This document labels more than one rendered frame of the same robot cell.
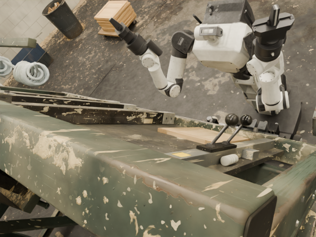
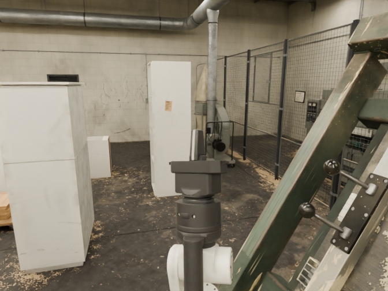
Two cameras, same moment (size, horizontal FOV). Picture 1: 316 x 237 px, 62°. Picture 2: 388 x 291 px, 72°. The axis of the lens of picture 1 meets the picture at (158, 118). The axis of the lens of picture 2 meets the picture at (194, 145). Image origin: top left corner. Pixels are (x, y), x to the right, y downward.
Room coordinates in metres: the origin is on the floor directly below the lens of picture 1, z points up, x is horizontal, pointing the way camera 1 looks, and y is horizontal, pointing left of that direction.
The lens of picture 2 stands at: (1.08, -0.39, 1.73)
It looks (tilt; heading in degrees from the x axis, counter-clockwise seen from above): 13 degrees down; 189
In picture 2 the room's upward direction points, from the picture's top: straight up
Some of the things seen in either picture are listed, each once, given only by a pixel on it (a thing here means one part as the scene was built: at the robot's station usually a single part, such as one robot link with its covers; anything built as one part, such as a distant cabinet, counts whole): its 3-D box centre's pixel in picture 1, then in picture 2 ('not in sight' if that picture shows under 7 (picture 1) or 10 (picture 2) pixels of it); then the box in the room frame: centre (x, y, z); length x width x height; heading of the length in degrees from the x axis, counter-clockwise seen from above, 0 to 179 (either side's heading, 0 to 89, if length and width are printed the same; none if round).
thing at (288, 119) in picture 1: (269, 110); not in sight; (1.16, -0.79, 0.19); 0.64 x 0.52 x 0.33; 120
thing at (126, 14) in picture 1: (114, 20); not in sight; (4.33, -0.44, 0.20); 0.61 x 0.53 x 0.40; 24
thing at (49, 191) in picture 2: not in sight; (54, 170); (-1.27, -2.23, 0.88); 0.90 x 0.60 x 1.75; 24
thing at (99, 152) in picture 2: not in sight; (94, 156); (-3.56, -3.11, 0.36); 0.58 x 0.45 x 0.72; 114
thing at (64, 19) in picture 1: (64, 19); not in sight; (5.44, 0.25, 0.33); 0.52 x 0.51 x 0.65; 24
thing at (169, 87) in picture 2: not in sight; (168, 129); (-3.07, -1.48, 1.03); 0.61 x 0.58 x 2.05; 24
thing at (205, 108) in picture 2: not in sight; (210, 113); (-4.91, -1.00, 1.10); 1.37 x 0.70 x 2.20; 24
